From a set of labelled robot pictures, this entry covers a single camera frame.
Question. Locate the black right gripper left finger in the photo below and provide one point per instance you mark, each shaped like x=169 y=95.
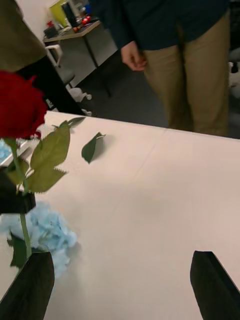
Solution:
x=27 y=292

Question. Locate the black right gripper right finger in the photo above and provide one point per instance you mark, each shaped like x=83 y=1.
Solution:
x=217 y=295

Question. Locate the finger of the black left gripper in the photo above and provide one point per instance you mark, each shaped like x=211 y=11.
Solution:
x=15 y=202

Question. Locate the small pale blue flower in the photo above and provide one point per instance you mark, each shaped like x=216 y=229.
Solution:
x=3 y=150

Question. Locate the red rose with long stem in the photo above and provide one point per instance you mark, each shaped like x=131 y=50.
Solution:
x=20 y=105

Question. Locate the person's hand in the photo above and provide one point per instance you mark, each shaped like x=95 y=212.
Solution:
x=133 y=57

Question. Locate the shallow white box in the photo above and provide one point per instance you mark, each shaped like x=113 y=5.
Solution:
x=5 y=162

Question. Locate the pale blue flower, dark leaf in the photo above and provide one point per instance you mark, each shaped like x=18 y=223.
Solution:
x=50 y=230

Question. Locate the single dark green leaf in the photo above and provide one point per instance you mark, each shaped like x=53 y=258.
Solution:
x=91 y=148

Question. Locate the white office chair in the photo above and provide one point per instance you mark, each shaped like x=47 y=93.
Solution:
x=77 y=95

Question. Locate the olive brown chair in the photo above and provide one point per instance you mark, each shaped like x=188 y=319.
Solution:
x=17 y=32

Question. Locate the grey desk with goods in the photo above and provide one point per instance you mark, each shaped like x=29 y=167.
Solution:
x=100 y=42

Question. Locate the person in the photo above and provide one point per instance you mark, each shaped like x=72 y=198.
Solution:
x=205 y=87

